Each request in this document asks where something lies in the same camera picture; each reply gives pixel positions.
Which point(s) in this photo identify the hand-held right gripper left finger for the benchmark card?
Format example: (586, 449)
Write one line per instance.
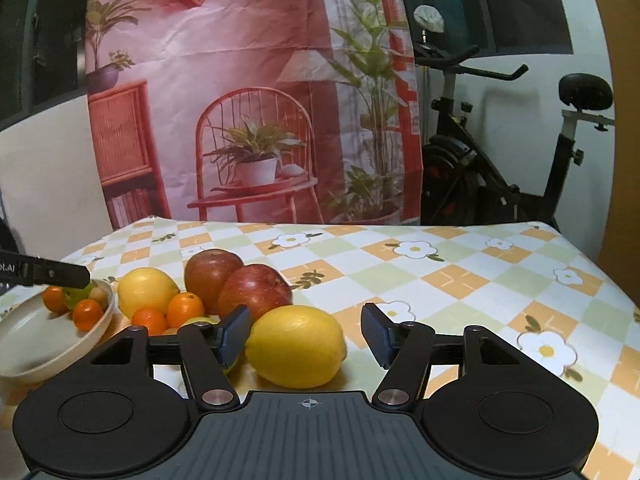
(235, 332)

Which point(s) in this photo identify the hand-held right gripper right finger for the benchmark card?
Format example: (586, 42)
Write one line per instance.
(377, 332)

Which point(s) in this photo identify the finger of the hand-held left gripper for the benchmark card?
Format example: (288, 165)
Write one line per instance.
(45, 272)

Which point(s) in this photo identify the orange tangerine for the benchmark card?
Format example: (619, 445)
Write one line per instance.
(52, 300)
(149, 321)
(185, 310)
(87, 314)

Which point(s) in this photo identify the green tomato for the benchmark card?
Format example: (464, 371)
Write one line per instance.
(202, 320)
(74, 297)

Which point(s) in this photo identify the bright red apple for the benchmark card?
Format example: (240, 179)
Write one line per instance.
(257, 290)

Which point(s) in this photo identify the dark red apple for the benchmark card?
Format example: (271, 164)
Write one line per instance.
(212, 276)

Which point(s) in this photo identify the small brown longan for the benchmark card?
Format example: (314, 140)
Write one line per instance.
(102, 297)

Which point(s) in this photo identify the large yellow lemon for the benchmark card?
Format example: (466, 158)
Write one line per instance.
(295, 352)

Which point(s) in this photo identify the beige ceramic bowl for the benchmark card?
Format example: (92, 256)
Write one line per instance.
(35, 340)

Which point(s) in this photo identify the smooth yellow lemon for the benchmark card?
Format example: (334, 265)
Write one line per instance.
(147, 296)

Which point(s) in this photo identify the checkered flower tablecloth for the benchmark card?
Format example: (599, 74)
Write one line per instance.
(475, 280)

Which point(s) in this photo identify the black exercise bike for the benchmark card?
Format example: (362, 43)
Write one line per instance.
(460, 170)

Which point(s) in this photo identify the pink printed backdrop cloth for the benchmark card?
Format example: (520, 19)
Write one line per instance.
(225, 60)

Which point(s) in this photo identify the wooden door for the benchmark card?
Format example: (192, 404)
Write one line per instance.
(620, 135)

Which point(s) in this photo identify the dark window with black frame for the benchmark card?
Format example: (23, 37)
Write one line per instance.
(45, 35)

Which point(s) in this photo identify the dark window with grey frame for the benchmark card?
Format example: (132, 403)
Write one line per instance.
(500, 5)

